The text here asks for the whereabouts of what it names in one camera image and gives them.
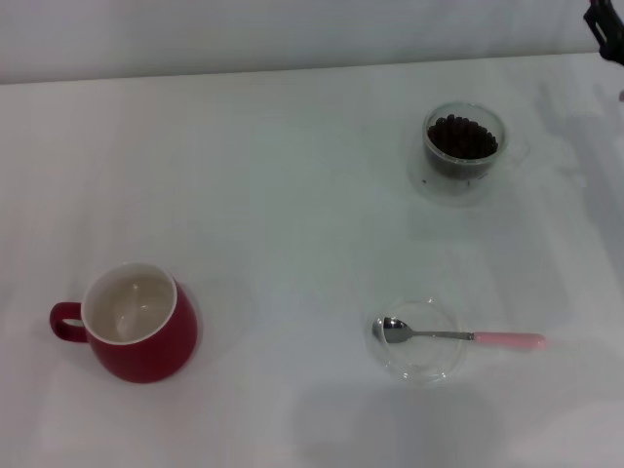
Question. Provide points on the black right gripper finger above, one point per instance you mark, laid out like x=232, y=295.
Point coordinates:
x=609, y=29

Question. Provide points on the red ceramic mug white inside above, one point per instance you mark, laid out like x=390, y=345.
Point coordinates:
x=146, y=351

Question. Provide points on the coffee beans pile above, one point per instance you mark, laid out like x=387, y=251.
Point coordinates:
x=460, y=139

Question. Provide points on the clear glass saucer under cup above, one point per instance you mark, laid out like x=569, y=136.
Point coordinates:
x=453, y=196

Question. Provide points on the clear glass spoon dish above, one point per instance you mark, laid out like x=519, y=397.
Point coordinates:
x=419, y=366

